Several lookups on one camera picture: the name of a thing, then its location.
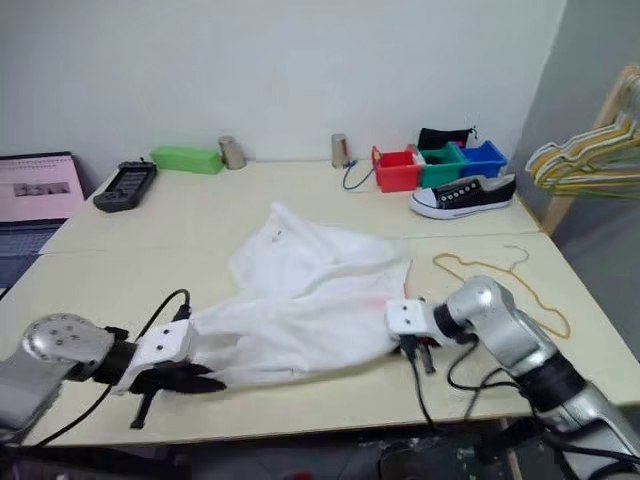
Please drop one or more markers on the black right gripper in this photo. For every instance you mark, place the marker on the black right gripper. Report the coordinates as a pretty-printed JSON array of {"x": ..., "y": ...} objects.
[{"x": 417, "y": 345}]

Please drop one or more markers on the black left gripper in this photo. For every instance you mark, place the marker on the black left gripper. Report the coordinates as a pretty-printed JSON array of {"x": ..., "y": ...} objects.
[{"x": 160, "y": 379}]

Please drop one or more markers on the white shorts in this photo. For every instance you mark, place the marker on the white shorts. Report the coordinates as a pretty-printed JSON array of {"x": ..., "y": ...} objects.
[{"x": 310, "y": 300}]

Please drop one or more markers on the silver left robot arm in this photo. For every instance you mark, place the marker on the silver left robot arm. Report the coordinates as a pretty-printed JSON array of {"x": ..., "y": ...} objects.
[{"x": 55, "y": 345}]

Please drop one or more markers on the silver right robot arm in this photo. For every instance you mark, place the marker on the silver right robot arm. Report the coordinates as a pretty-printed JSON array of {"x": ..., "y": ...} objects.
[{"x": 505, "y": 320}]

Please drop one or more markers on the black canvas sneaker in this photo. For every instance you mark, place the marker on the black canvas sneaker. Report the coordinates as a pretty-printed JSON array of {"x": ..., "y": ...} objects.
[{"x": 465, "y": 197}]

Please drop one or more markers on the red plastic bin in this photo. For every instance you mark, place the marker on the red plastic bin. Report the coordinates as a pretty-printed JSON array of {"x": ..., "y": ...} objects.
[{"x": 397, "y": 175}]

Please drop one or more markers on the green plastic bin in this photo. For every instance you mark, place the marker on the green plastic bin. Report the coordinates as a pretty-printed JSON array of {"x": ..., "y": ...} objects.
[{"x": 440, "y": 172}]

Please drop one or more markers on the wooden clothes rack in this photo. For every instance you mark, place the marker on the wooden clothes rack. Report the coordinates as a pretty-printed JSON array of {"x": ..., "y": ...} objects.
[{"x": 560, "y": 210}]

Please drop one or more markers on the blue plastic bin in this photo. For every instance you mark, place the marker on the blue plastic bin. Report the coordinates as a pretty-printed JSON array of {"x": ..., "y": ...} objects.
[{"x": 482, "y": 160}]

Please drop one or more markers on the black handheld controller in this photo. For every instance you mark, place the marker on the black handheld controller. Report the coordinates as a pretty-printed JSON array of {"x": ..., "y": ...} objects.
[{"x": 125, "y": 186}]

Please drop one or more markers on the upturned metal cup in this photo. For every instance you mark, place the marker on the upturned metal cup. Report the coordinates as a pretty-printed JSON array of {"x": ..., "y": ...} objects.
[
  {"x": 231, "y": 152},
  {"x": 339, "y": 150}
]

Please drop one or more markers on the bundle of coloured hangers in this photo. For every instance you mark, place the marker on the bundle of coloured hangers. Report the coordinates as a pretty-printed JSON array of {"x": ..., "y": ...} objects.
[{"x": 542, "y": 172}]

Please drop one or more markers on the green rectangular box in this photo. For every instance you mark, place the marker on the green rectangular box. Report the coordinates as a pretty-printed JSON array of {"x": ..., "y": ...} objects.
[{"x": 185, "y": 159}]

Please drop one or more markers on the open laptop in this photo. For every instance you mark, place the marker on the open laptop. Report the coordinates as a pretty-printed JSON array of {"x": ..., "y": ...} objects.
[{"x": 35, "y": 195}]

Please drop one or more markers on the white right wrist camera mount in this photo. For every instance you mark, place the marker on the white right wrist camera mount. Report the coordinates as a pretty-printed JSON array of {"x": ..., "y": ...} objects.
[{"x": 407, "y": 315}]

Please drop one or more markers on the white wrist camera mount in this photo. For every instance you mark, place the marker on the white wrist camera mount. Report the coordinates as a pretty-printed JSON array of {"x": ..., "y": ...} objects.
[
  {"x": 165, "y": 342},
  {"x": 407, "y": 315}
]

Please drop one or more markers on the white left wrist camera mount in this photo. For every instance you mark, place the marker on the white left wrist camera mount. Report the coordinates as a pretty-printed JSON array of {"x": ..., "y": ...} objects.
[{"x": 165, "y": 342}]

